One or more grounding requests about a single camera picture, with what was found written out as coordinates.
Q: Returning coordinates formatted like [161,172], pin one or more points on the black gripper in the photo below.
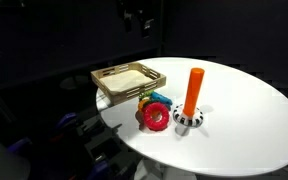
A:
[135,7]

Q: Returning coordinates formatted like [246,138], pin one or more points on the wooden slatted tray box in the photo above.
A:
[117,96]

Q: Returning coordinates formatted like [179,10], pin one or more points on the cream liner sheet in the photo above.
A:
[125,80]

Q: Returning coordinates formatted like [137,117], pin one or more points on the orange stacking peg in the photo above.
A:
[193,91]

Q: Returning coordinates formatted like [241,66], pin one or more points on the black white striped peg base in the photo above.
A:
[180,118]

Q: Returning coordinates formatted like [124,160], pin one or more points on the grey rounded cover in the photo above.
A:
[2,160]

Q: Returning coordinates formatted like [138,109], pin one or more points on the black equipment frame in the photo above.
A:
[107,150]

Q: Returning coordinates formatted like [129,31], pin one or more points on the white table pedestal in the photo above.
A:
[160,171]

